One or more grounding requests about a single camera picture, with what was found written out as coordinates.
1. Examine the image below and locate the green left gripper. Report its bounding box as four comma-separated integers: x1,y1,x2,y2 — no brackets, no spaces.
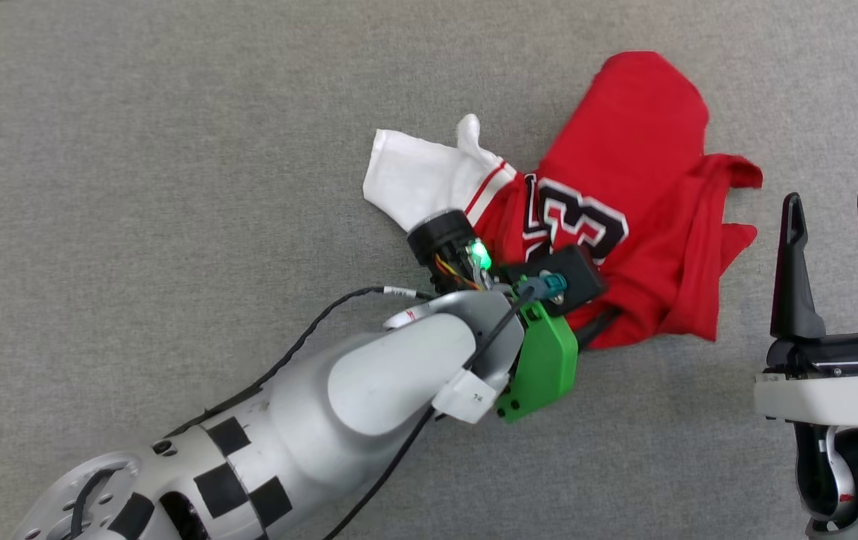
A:
495,304,622,423

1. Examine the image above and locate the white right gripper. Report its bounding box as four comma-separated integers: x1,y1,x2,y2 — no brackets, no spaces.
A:
754,189,858,429

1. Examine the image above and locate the red and white basketball jersey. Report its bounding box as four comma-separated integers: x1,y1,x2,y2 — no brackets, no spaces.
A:
362,51,764,351

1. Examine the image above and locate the white cable strap label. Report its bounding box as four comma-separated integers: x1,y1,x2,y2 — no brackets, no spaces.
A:
432,367,510,425

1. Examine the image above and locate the thin black camera cable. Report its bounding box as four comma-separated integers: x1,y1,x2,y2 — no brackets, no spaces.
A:
320,289,550,540

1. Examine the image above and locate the thin black cable, white tag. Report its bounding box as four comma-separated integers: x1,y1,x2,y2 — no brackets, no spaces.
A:
165,286,437,440

